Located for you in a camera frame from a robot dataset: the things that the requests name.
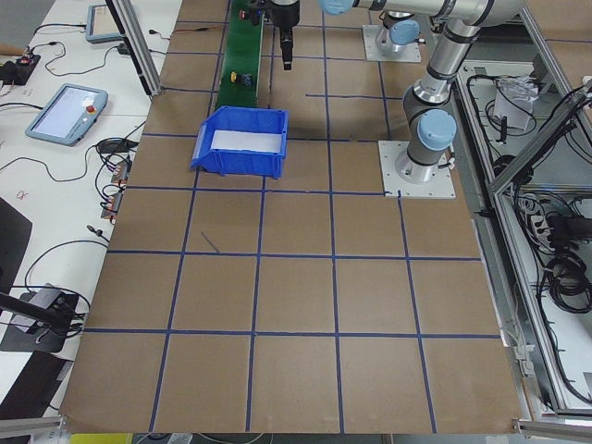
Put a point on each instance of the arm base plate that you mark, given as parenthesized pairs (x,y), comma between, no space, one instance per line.
(379,47)
(402,178)

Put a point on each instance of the near teach pendant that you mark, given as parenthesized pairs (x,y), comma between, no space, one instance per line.
(68,115)

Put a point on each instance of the far teach pendant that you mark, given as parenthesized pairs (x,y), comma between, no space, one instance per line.
(101,27)

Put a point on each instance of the white foam pad left bin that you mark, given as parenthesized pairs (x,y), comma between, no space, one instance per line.
(231,140)

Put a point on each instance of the teach pendant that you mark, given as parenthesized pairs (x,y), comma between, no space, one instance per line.
(68,115)
(101,27)

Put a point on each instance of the left blue plastic bin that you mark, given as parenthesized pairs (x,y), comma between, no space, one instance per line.
(248,119)

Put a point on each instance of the white paper bag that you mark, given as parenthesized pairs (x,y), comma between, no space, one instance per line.
(514,102)

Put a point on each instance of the green conveyor belt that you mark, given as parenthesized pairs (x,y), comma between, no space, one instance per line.
(242,53)

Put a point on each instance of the black camera stand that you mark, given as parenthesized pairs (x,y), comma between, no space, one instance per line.
(40,320)

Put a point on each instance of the black power adapter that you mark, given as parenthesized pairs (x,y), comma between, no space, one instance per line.
(123,50)

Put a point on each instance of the aluminium frame post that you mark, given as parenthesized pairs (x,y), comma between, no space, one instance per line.
(129,27)

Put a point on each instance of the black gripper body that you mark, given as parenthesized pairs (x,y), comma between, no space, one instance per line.
(285,18)

